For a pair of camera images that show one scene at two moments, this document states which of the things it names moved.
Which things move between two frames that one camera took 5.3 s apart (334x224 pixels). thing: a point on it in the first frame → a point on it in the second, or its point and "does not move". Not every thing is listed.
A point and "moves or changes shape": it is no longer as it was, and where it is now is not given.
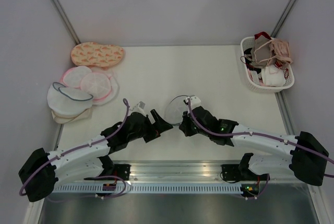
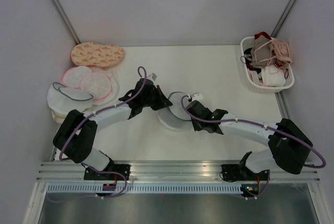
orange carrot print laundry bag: [91, 54] does not move
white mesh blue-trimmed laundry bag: [174, 112] moves or changes shape
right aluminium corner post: [291, 3] does not move
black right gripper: [184, 126] → [196, 127]
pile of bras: [267, 60] does not move
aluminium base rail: [189, 172] does not move
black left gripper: [159, 124] → [163, 102]
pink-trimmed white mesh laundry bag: [102, 84] does not move
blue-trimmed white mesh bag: [66, 101] does not move
